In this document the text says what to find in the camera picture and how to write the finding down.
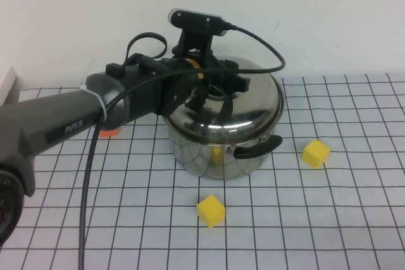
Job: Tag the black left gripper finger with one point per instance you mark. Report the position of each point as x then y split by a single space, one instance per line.
228 64
240 83

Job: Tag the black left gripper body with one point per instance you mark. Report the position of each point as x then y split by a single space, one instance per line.
210 71

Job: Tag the stainless steel lid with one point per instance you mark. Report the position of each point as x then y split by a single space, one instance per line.
253 108

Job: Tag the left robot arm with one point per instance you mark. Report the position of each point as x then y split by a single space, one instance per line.
63 115

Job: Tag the stainless steel pot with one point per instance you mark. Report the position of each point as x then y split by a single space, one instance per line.
202 159

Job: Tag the yellow foam cube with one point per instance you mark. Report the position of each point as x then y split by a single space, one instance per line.
211 211
315 154

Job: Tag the white zip tie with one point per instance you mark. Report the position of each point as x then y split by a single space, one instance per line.
100 105

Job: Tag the orange foam cube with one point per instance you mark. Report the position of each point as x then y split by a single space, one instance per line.
109 133

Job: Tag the grid-patterned white tablecloth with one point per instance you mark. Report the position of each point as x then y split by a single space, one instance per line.
316 219

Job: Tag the white grey board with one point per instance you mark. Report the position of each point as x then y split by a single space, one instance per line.
6 86

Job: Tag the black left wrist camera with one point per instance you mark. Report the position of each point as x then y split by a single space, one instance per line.
196 20

